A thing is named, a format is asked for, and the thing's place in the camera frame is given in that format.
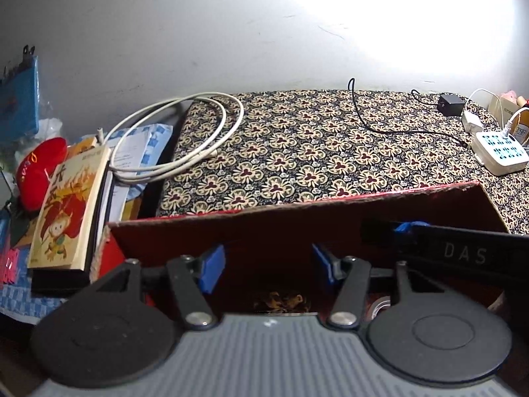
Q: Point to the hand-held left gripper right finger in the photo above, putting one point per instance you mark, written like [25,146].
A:
[322,264]

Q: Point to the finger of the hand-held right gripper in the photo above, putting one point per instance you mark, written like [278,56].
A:
[382,235]

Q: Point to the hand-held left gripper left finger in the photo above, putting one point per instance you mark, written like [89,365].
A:
[213,268]

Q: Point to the brown pine cone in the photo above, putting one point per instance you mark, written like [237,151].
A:
[281,302]

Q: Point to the red cardboard box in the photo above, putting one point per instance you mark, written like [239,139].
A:
[264,240]

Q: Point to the floral patterned cloth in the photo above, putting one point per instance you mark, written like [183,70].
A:
[330,153]

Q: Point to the white power strip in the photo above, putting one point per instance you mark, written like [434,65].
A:
[496,153]

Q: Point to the white charger block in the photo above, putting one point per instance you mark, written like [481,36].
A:
[472,120]

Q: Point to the blue checkered cloth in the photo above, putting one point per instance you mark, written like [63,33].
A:
[159,140]

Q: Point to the orange packet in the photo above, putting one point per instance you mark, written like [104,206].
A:
[524,126]

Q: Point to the white printed paper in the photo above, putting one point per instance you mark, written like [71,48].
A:
[130,151]

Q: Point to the small black adapter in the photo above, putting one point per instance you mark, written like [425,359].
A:
[450,105]

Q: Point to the white carton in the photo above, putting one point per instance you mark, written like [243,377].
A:
[498,109]

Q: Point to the cartoon cover book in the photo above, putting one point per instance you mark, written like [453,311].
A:
[68,215]

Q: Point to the pink plush toy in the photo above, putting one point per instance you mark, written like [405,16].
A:
[509,96]

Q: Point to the orange book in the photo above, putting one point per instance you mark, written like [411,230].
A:
[80,149]

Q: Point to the red plush toy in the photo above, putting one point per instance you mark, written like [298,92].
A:
[35,175]

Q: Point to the red printed package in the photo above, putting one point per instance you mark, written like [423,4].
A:
[7,266]

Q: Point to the clear plastic bag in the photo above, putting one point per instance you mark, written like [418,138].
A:
[48,129]

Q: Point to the blue flat box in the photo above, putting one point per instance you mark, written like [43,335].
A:
[18,99]

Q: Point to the black binder clip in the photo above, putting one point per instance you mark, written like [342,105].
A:
[29,51]

